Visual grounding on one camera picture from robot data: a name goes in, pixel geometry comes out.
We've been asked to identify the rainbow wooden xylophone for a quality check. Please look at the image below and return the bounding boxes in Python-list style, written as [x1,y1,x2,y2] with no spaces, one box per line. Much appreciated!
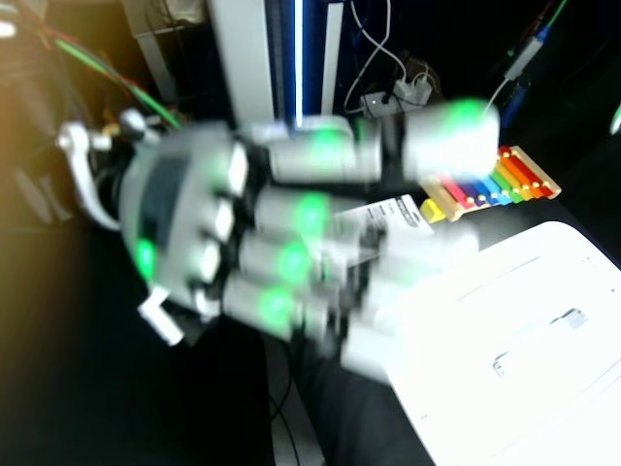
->
[419,144,563,224]

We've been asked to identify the white plastic lid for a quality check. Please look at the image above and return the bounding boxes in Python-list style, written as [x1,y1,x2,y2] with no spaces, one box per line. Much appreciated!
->
[382,220,621,466]

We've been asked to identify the white power strip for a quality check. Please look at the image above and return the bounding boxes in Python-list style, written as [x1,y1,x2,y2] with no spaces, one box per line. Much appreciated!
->
[361,91,404,119]

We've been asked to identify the white plug charger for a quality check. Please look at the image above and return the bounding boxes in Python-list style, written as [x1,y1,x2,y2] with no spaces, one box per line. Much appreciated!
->
[393,72,433,107]

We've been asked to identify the white column with blue light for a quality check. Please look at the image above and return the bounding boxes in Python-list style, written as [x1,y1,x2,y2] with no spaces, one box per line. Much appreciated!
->
[208,0,353,161]

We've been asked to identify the black table cloth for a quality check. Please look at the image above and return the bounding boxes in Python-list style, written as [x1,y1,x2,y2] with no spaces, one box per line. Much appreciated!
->
[264,114,621,466]

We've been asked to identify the white metal rack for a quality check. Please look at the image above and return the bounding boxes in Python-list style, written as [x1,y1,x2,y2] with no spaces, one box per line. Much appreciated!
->
[120,0,210,106]

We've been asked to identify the white adapter box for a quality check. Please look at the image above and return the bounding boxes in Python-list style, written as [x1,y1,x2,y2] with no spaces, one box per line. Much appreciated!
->
[504,36,544,83]

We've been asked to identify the white power cable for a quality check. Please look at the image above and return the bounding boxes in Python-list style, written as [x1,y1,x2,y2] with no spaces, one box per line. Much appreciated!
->
[343,0,409,116]

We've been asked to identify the blue cable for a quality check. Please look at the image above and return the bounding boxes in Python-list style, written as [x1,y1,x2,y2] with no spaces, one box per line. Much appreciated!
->
[501,80,528,128]

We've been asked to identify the thin green wire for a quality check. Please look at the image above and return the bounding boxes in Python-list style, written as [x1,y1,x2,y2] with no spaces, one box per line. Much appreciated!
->
[51,37,181,130]

